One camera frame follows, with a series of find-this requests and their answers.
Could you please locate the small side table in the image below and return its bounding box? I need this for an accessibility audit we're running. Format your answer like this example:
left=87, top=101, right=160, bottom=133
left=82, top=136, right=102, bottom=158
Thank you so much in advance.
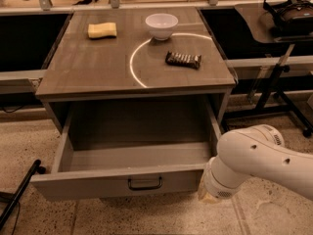
left=235, top=3, right=313, bottom=43

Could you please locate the grey top drawer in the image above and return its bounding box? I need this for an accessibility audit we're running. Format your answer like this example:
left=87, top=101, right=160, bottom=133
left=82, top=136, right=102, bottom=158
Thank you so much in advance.
left=31, top=96, right=220, bottom=201

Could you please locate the black stand with wheels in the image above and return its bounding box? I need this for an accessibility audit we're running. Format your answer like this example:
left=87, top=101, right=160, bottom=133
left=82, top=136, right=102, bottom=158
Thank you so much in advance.
left=222, top=43, right=313, bottom=138

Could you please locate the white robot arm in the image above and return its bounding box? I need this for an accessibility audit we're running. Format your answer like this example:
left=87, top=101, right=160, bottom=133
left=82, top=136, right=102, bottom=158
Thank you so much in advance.
left=198, top=124, right=313, bottom=203

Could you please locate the grey wooden cabinet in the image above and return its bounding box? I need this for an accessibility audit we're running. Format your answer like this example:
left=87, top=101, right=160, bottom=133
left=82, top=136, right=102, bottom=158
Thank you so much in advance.
left=36, top=7, right=235, bottom=130

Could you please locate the black pole on floor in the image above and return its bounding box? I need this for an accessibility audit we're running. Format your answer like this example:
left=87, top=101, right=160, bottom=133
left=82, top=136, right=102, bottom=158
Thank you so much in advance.
left=0, top=160, right=46, bottom=230

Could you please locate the dark snack bar packet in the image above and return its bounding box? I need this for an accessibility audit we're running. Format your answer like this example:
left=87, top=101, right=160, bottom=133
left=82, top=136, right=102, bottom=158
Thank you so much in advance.
left=165, top=51, right=201, bottom=70

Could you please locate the yellow sponge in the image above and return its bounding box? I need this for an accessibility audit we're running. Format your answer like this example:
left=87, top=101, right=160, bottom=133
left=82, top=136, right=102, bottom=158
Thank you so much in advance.
left=88, top=23, right=117, bottom=39

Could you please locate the white ceramic bowl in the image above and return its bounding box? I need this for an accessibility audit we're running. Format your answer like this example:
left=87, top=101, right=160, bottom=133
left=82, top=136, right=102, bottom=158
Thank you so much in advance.
left=145, top=13, right=178, bottom=40

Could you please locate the black metal drawer handle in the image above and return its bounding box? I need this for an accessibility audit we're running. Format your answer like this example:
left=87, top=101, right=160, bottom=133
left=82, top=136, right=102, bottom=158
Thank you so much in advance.
left=128, top=177, right=163, bottom=191

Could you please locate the black VR headset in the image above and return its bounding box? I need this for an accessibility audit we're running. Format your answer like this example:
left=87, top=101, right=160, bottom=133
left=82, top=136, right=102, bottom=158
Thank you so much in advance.
left=263, top=0, right=313, bottom=35

